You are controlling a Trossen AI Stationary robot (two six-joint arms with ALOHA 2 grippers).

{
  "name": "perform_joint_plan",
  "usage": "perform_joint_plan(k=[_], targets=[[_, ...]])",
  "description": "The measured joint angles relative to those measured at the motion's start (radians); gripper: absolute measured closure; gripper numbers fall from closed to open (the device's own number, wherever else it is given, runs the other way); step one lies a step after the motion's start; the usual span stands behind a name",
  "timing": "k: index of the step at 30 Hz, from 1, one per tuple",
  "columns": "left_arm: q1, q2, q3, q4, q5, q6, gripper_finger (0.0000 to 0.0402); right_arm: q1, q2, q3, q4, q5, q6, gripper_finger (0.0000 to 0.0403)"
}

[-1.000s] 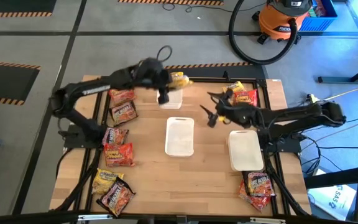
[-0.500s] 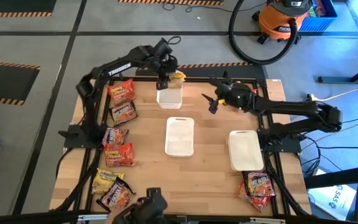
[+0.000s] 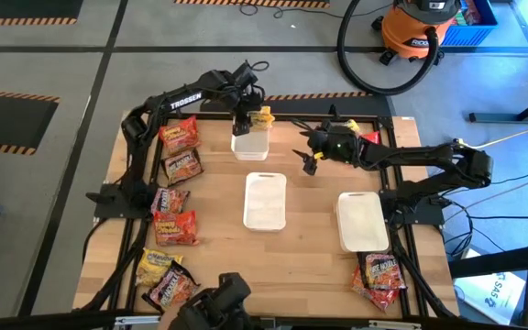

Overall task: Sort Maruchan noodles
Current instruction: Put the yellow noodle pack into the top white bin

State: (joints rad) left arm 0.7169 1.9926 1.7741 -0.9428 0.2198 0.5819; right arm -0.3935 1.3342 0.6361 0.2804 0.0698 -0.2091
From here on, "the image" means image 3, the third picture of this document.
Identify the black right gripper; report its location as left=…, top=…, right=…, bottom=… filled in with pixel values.
left=291, top=122, right=362, bottom=177

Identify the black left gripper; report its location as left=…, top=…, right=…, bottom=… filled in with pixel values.
left=226, top=83, right=267, bottom=138

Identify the red Saucy Noodle pack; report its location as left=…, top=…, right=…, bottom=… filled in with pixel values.
left=349, top=268, right=401, bottom=314
left=158, top=115, right=202, bottom=156
left=359, top=130, right=382, bottom=146
left=152, top=209, right=200, bottom=248

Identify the white plastic bin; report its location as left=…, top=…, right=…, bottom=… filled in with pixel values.
left=242, top=171, right=288, bottom=232
left=335, top=191, right=391, bottom=254
left=230, top=123, right=272, bottom=162

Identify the black hazard-striped floor mat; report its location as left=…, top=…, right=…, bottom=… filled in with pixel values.
left=0, top=88, right=61, bottom=157
left=199, top=91, right=393, bottom=118
left=0, top=0, right=85, bottom=27
left=173, top=0, right=332, bottom=9

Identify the orange shop vacuum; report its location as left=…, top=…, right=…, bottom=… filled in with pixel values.
left=371, top=0, right=463, bottom=65

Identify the black desk leg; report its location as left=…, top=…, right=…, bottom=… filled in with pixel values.
left=468, top=87, right=528, bottom=125

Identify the blue plastic crate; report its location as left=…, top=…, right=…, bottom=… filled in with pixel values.
left=441, top=0, right=499, bottom=47

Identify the black metal bar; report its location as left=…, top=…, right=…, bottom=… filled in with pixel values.
left=446, top=241, right=528, bottom=280

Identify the black aluminium table frame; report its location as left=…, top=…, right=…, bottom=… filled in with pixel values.
left=73, top=103, right=460, bottom=330

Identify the black vacuum hose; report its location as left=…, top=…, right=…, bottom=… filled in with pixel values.
left=335, top=0, right=442, bottom=96

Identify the yellow hanging power cable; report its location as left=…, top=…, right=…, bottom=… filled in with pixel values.
left=456, top=119, right=528, bottom=152

